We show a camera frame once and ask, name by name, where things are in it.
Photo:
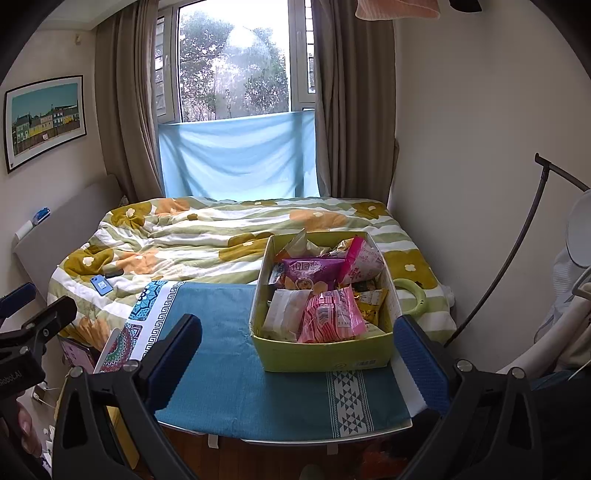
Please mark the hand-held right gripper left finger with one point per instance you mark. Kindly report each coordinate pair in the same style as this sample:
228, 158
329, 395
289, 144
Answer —
178, 355

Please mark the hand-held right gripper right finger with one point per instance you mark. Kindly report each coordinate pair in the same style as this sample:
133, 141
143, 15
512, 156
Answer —
418, 364

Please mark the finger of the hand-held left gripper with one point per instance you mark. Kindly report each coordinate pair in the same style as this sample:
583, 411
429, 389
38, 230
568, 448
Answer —
16, 300
46, 323

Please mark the yellow snack packet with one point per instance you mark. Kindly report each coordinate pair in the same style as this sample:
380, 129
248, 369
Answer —
371, 307

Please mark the green cardboard box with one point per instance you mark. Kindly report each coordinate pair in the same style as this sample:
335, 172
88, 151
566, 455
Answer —
323, 357

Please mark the pink snack packet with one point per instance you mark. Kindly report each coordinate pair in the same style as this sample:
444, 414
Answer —
330, 318

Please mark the pile of snack packets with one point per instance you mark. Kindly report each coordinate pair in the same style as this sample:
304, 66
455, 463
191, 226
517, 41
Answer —
286, 314

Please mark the purple potato chips bag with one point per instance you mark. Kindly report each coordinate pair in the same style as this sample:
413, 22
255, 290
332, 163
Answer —
309, 270

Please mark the person's left hand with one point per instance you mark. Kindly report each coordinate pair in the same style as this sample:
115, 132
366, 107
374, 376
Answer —
25, 429

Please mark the pink screen device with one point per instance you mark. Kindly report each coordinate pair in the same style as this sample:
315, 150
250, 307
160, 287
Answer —
78, 357

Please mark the teal patterned tablecloth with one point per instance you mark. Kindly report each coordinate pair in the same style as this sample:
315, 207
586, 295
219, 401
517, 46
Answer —
231, 360

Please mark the blue phone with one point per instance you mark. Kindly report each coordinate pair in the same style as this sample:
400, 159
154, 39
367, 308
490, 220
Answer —
101, 285

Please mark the white board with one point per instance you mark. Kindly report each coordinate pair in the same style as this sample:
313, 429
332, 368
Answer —
108, 353

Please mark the small blue white device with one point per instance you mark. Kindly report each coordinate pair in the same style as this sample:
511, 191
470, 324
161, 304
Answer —
42, 215

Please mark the grey headboard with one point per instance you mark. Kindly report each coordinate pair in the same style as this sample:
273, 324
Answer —
69, 221

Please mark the yellow box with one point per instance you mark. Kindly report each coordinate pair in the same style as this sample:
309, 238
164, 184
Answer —
122, 438

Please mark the floral striped blanket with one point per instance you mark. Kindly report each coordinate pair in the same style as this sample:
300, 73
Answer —
184, 240

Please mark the pale white cloth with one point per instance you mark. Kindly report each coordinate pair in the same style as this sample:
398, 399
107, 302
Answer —
565, 286

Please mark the dark curved lamp pole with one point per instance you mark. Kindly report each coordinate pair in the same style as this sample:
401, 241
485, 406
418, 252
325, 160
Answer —
526, 221

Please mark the framed houses picture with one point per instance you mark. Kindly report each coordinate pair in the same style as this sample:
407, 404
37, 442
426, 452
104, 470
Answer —
46, 122

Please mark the light blue cloth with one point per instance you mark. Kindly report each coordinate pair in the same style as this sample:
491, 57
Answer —
235, 157

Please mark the white round lamp head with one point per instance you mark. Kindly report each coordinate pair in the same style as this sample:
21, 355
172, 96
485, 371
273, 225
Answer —
579, 230

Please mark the brown curtain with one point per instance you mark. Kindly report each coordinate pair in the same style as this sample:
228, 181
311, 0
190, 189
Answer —
129, 106
355, 106

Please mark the window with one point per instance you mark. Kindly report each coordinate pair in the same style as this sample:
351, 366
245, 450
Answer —
231, 60

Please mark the pink hanging towel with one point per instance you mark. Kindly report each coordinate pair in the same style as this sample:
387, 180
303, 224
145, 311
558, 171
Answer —
397, 9

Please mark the black hanging garment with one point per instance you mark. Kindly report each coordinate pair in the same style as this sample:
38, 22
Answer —
466, 5

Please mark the white tubular frame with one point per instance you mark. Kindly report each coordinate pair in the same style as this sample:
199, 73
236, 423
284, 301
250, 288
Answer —
540, 355

